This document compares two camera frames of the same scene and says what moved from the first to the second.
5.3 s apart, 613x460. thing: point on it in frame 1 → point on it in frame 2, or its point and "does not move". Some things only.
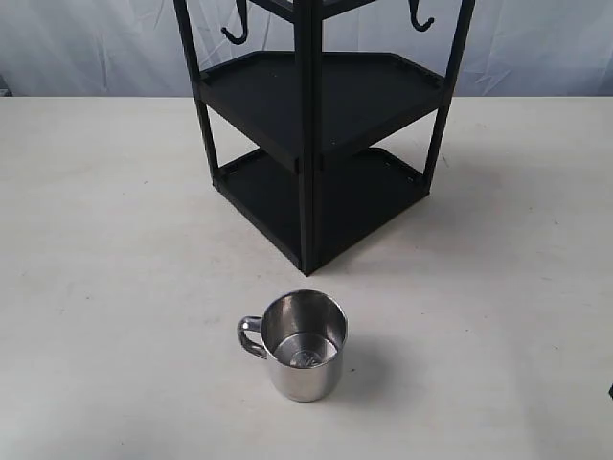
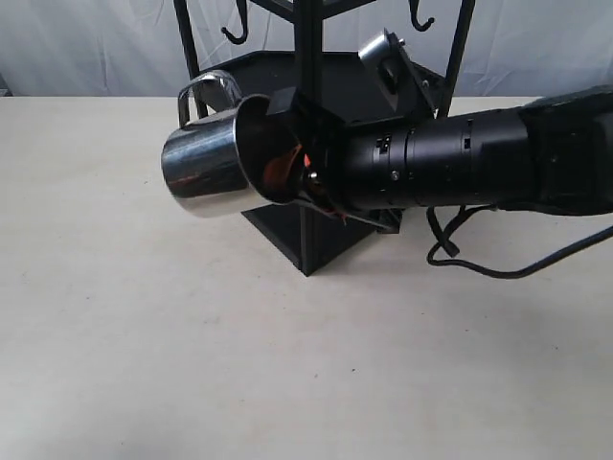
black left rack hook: (241, 4) does not move
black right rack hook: (414, 4) does not move
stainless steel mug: (304, 340) → (227, 156)
